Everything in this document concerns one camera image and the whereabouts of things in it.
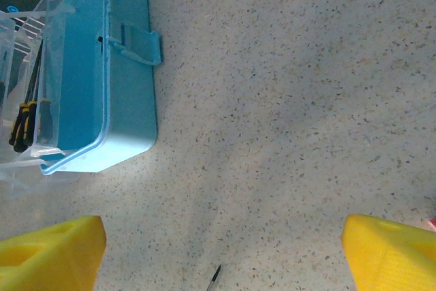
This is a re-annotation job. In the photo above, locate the blue plastic toolbox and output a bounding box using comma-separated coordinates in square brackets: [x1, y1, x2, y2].
[0, 0, 164, 203]

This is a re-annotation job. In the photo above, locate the black yellow handled screwdriver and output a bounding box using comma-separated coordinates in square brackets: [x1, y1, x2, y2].
[8, 40, 44, 153]
[22, 45, 44, 148]

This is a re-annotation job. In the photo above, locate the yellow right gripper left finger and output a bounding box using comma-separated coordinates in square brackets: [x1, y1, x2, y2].
[0, 215, 107, 291]

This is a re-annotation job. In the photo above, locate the orange black precision screwdriver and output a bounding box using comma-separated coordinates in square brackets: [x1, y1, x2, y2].
[205, 264, 223, 291]

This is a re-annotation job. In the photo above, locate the clear plastic toolbox tray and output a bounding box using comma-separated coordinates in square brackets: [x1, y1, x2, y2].
[0, 0, 67, 200]

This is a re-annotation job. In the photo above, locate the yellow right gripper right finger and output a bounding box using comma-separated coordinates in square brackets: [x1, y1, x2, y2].
[341, 214, 436, 291]

